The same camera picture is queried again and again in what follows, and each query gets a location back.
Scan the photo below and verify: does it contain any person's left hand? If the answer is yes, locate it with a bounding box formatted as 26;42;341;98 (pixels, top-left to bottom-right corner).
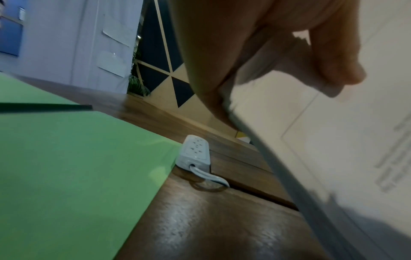
168;0;367;129

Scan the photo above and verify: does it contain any green potted plant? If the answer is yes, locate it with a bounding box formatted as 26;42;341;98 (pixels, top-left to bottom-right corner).
127;45;152;97

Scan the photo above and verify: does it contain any white paper sheet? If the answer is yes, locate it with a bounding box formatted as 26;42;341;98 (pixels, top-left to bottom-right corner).
96;50;128;78
101;17;136;48

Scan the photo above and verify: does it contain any dark green strip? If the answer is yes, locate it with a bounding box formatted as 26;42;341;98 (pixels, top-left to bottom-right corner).
0;102;94;113

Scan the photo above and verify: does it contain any blue board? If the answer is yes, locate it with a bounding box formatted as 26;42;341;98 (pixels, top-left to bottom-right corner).
0;0;26;57

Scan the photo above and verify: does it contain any white power cable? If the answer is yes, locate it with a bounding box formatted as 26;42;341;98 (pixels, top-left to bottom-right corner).
189;164;230;189

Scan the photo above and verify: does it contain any white book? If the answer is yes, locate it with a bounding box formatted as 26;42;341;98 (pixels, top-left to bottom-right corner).
218;29;411;260

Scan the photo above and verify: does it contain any yellow object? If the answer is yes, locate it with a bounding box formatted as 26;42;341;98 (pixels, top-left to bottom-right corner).
235;130;252;144

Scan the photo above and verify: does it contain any white power strip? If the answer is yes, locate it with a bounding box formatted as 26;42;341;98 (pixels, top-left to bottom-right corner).
175;134;211;174

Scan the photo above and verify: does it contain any green mat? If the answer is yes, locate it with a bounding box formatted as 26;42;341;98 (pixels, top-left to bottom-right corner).
0;72;184;260

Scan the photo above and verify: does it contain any black triangle patterned panel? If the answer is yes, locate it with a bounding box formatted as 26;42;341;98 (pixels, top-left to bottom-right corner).
130;0;245;136

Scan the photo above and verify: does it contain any wooden cable hatch cover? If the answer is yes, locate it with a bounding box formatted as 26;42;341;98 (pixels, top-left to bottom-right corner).
208;149;300;211

